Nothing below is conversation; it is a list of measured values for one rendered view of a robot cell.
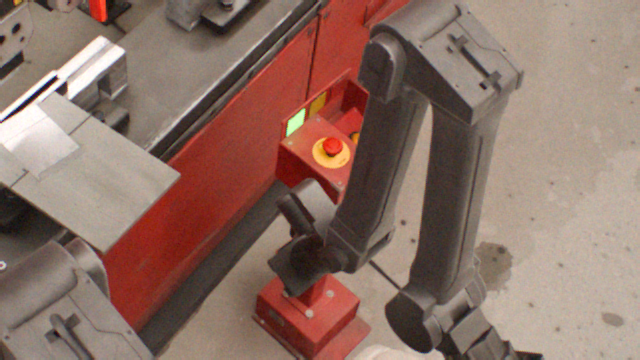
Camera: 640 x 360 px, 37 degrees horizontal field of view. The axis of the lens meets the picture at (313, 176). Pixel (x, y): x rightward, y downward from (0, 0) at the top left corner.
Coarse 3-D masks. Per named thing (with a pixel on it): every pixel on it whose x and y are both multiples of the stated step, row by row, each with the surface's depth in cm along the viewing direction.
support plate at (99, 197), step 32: (64, 128) 153; (96, 128) 154; (0, 160) 148; (96, 160) 150; (128, 160) 151; (32, 192) 146; (64, 192) 146; (96, 192) 147; (128, 192) 148; (160, 192) 148; (64, 224) 143; (96, 224) 144; (128, 224) 144
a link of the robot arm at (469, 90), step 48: (432, 0) 89; (432, 48) 86; (480, 48) 88; (432, 96) 88; (480, 96) 86; (432, 144) 95; (480, 144) 91; (432, 192) 99; (480, 192) 98; (432, 240) 104; (432, 288) 109; (480, 288) 115; (432, 336) 111
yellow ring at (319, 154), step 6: (324, 138) 185; (318, 144) 184; (312, 150) 183; (318, 150) 183; (342, 150) 184; (348, 150) 184; (318, 156) 183; (324, 156) 183; (336, 156) 183; (342, 156) 183; (348, 156) 183; (318, 162) 182; (324, 162) 182; (330, 162) 182; (336, 162) 182; (342, 162) 182
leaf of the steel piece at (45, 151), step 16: (32, 128) 152; (48, 128) 153; (16, 144) 150; (32, 144) 150; (48, 144) 151; (64, 144) 151; (32, 160) 149; (48, 160) 149; (64, 160) 148; (48, 176) 147
